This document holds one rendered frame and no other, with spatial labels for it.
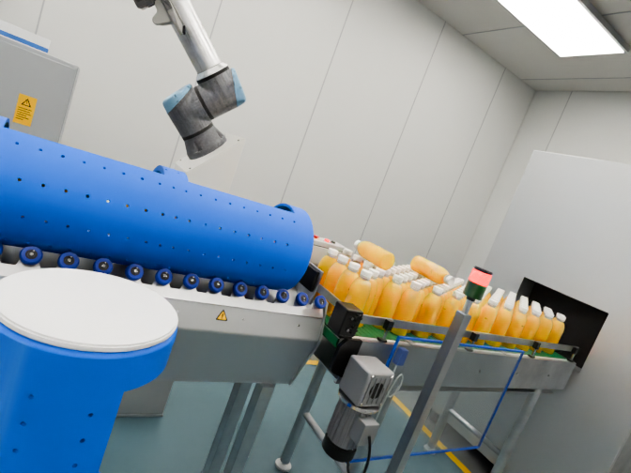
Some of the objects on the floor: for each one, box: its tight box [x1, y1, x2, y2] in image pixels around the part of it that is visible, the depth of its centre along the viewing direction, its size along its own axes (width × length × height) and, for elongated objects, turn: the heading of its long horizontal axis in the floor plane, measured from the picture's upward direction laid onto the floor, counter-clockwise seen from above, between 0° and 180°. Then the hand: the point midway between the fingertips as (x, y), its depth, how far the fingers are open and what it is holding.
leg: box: [223, 383, 274, 473], centre depth 148 cm, size 6×6×63 cm
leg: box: [202, 383, 253, 473], centre depth 160 cm, size 6×6×63 cm
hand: (185, 32), depth 107 cm, fingers open, 12 cm apart
